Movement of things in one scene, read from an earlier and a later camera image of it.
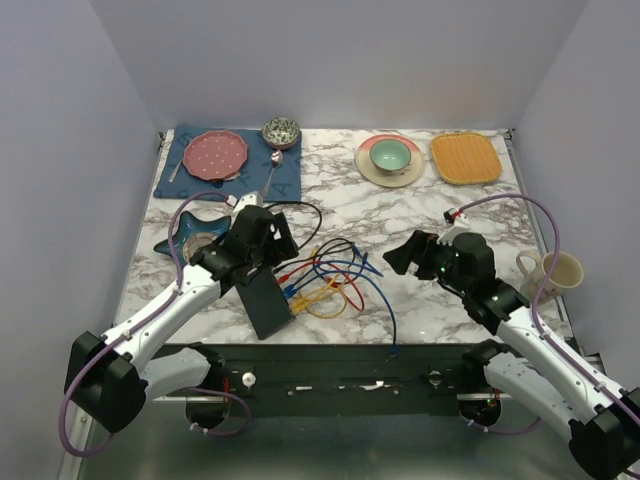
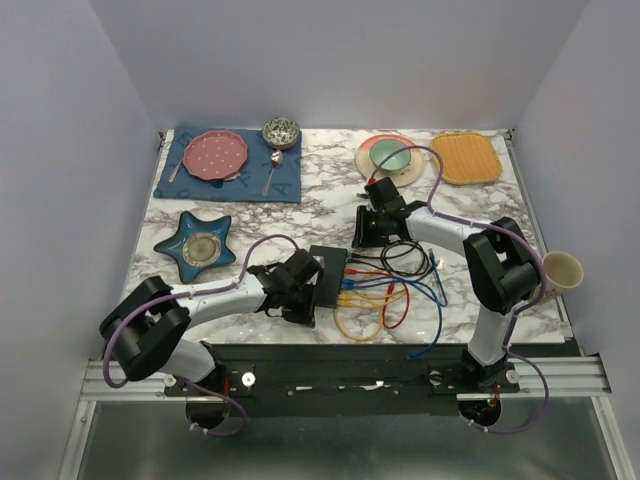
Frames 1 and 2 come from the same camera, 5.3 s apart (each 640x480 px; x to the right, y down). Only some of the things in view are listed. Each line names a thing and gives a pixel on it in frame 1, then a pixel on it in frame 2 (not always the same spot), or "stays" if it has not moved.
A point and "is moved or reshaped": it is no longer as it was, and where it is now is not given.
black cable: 311,239 is moved or reshaped
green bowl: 390,155 stays
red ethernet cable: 333,282 to 390,291
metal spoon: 276,161 stays
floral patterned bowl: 281,133 stays
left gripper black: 283,249 to 308,315
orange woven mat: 466,158 stays
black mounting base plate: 345,380 stays
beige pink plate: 369,174 stays
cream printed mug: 567,272 stays
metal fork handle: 174,172 stays
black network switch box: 266,302 is moved or reshaped
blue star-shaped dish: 193,237 stays
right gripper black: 419,248 to 361,237
